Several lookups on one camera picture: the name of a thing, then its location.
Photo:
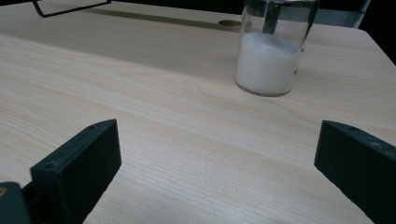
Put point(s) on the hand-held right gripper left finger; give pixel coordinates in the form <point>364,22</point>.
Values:
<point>74,174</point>

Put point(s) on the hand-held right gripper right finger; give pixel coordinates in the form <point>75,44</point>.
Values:
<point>361,168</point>

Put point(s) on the glass jar of white granules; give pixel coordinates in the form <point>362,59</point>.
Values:
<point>267,62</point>

